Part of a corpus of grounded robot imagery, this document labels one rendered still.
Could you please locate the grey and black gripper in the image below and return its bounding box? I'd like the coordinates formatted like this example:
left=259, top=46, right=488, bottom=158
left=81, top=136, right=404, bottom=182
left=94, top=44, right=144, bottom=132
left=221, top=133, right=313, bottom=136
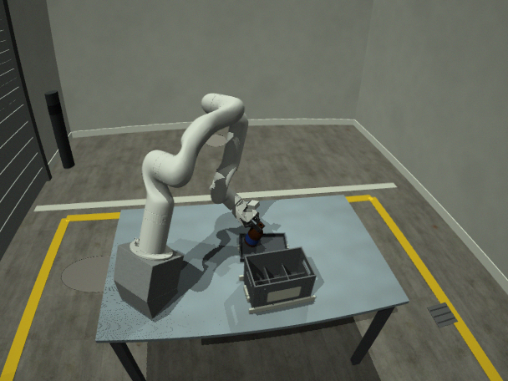
left=232, top=200, right=265, bottom=233

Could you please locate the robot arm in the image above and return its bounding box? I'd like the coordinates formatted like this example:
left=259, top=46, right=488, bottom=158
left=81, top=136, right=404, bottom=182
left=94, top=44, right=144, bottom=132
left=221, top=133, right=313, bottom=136
left=130, top=94, right=248, bottom=261

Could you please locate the dark grey crate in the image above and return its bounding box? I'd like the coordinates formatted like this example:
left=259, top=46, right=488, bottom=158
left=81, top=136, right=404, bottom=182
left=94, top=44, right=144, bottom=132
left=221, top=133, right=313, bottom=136
left=243, top=246, right=317, bottom=308

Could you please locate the brown bottle with blue label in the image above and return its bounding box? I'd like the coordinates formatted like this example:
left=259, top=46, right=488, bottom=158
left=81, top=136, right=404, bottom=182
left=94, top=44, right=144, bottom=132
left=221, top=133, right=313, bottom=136
left=244, top=223, right=263, bottom=247

